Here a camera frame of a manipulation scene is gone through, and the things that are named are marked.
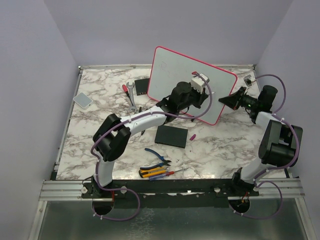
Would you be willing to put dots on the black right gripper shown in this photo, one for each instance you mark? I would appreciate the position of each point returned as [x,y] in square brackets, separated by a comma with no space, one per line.
[234,100]

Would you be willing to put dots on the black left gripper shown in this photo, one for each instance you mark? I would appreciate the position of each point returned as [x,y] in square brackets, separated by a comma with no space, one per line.
[200,97]

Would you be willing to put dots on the pink framed whiteboard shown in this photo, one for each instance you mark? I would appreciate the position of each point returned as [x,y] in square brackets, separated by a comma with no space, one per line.
[170,67]

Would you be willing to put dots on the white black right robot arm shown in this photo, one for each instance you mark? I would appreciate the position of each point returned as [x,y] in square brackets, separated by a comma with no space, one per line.
[280,144]

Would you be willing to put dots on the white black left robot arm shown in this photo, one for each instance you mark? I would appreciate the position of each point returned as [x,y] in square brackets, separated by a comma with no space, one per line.
[111,139]

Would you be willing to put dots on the red blue screwdriver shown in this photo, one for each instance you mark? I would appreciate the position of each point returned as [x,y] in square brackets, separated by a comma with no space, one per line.
[163,175]

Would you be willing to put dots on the yellow black utility knife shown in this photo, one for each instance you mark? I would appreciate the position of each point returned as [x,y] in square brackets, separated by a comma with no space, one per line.
[152,172]

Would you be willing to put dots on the small white square box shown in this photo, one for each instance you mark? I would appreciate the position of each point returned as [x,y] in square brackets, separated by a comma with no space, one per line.
[82,100]

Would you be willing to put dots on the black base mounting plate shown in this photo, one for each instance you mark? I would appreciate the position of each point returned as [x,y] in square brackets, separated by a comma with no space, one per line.
[165,193]

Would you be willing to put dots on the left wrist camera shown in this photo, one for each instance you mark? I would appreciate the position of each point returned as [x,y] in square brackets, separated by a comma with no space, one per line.
[198,81]

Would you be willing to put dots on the black flat network switch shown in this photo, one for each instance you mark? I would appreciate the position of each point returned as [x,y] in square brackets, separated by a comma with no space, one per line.
[171,136]

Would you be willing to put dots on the black rear network switch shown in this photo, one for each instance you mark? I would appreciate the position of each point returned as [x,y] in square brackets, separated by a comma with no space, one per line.
[141,86]

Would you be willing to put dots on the black handled wire stripper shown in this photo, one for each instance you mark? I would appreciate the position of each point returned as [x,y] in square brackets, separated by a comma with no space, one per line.
[140,110]

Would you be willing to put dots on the red handled wrench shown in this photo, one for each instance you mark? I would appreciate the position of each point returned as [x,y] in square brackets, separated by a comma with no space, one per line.
[128,89]

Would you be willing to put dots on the blue handled cutting pliers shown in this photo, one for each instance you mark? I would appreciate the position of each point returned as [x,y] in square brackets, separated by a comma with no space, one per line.
[165,162]

